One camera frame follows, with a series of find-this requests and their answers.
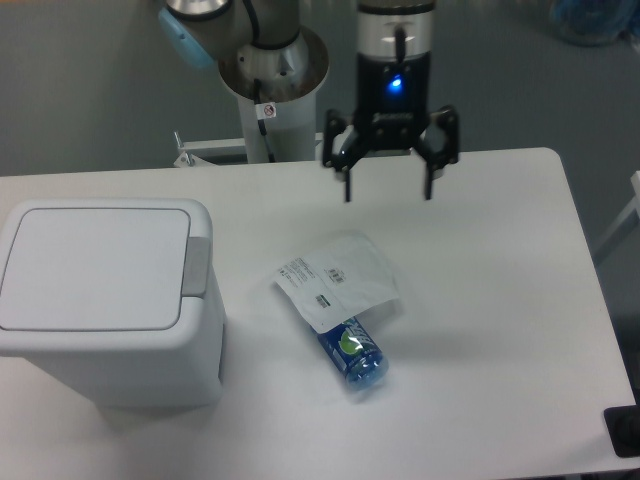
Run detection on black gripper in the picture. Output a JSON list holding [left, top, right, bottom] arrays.
[[321, 52, 460, 202]]

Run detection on white plastic trash can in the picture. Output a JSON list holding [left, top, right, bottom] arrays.
[[1, 198, 226, 408]]

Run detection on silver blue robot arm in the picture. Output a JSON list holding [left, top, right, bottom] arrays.
[[158, 1, 459, 184]]

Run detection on white plastic pouch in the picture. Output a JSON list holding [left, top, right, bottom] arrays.
[[274, 232, 399, 334]]

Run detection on blue plastic bottle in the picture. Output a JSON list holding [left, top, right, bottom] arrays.
[[315, 317, 389, 391]]

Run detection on blue plastic bag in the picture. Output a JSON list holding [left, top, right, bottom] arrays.
[[548, 0, 639, 47]]

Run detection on black table corner clamp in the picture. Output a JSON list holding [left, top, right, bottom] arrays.
[[603, 405, 639, 458]]

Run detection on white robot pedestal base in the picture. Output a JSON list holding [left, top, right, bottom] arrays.
[[172, 25, 331, 169]]

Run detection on black cable on pedestal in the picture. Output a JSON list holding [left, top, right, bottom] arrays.
[[252, 78, 277, 164]]

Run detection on white frame at right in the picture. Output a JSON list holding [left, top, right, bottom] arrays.
[[592, 171, 639, 266]]

